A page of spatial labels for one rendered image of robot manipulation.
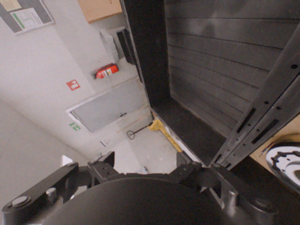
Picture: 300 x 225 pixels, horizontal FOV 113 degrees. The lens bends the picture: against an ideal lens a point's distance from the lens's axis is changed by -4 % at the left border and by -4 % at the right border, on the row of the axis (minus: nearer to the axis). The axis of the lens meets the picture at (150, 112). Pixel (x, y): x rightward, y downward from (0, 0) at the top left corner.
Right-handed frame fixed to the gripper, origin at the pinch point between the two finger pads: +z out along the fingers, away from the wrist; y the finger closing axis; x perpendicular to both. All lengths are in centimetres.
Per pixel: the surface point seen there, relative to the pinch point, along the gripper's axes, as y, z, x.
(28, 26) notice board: -184, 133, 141
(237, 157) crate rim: 13.4, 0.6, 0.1
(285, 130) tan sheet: 22.7, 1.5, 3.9
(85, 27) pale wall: -115, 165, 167
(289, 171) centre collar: 22.2, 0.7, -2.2
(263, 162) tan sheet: 25.9, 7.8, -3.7
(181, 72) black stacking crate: 10.1, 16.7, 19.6
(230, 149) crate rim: 12.6, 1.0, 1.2
